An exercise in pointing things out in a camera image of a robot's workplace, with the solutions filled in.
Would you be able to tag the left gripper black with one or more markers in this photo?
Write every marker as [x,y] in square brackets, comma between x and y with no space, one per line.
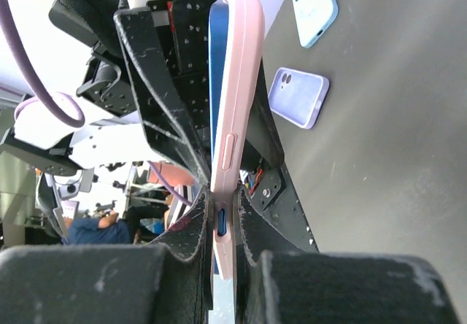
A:
[168,69]

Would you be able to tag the lavender phone case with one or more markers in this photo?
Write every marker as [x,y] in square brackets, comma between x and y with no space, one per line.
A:
[298,96]

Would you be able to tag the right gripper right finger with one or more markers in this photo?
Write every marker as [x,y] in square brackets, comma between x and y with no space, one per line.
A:
[278,282]

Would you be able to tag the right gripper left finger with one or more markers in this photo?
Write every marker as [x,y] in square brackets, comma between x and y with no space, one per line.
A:
[165,281]

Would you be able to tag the pink phone case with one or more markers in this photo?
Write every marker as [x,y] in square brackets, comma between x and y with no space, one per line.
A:
[242,62]

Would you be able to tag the light blue phone case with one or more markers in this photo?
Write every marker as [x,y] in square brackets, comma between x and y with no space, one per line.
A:
[313,18]

